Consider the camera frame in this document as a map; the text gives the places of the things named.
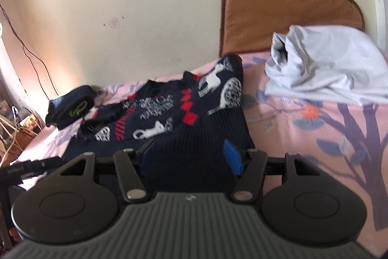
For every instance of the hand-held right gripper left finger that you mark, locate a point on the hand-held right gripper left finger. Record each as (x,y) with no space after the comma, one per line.
(148,157)

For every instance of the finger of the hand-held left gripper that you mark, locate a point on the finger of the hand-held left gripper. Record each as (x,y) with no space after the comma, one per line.
(48,164)

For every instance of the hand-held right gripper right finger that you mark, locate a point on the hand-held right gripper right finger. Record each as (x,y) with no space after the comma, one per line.
(232,159)

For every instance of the navy reindeer pattern sweater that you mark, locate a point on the navy reindeer pattern sweater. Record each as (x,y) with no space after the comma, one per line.
(188,113)

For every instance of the folded navy and green garment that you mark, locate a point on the folded navy and green garment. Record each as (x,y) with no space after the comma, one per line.
(72,107)

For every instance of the pink printed bed sheet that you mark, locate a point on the pink printed bed sheet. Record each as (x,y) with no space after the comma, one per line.
(303,140)

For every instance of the white cloth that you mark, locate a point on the white cloth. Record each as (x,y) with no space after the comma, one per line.
(321,64)

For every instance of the brown perforated cushion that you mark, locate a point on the brown perforated cushion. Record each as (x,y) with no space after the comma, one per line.
(288,13)

